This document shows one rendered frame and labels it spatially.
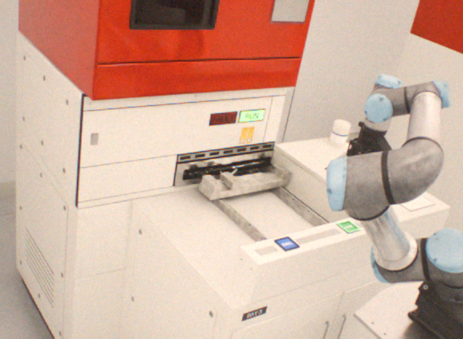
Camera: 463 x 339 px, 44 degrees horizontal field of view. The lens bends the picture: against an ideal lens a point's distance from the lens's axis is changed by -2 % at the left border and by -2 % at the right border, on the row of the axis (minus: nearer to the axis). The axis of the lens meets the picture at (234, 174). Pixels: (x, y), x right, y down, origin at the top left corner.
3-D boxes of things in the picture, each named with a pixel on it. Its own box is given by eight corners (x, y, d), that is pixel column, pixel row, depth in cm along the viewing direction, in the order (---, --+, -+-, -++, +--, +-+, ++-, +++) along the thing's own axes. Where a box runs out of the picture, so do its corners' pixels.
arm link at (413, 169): (441, 160, 112) (445, 67, 150) (384, 168, 116) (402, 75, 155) (451, 208, 116) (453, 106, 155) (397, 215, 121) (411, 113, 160)
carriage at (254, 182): (198, 189, 213) (199, 182, 212) (275, 176, 234) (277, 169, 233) (210, 200, 207) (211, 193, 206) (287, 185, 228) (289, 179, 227)
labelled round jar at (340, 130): (325, 141, 246) (331, 120, 241) (337, 138, 250) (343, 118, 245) (336, 148, 241) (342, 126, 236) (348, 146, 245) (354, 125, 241)
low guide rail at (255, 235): (200, 191, 219) (201, 184, 217) (204, 190, 220) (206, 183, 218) (283, 267, 184) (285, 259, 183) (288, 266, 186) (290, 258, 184)
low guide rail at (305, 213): (257, 181, 234) (258, 174, 233) (261, 180, 235) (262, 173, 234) (343, 249, 200) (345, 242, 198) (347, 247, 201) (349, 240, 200)
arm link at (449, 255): (481, 286, 151) (475, 265, 141) (429, 289, 157) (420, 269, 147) (477, 244, 157) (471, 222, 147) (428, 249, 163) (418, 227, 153)
